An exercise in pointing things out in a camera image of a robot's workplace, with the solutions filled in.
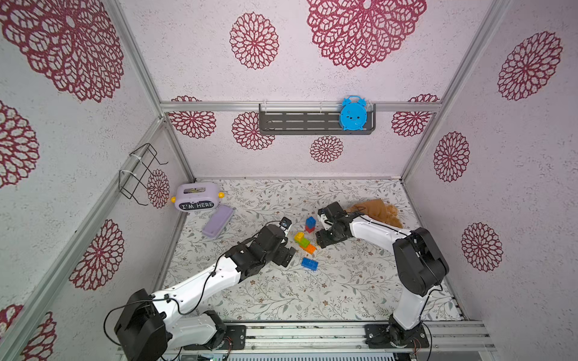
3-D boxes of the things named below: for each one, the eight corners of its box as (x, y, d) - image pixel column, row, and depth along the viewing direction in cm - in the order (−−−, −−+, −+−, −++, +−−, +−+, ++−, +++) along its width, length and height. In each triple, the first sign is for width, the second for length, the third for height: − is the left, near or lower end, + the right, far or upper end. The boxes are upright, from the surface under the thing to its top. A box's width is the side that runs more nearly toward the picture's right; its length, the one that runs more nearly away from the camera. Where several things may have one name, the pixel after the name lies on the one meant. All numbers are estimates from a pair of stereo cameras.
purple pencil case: (203, 236, 101) (200, 232, 98) (220, 208, 111) (218, 203, 108) (219, 241, 99) (216, 236, 96) (234, 212, 110) (233, 207, 106)
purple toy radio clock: (176, 214, 109) (168, 202, 101) (184, 194, 117) (177, 182, 109) (219, 214, 109) (214, 202, 101) (224, 194, 117) (220, 182, 109)
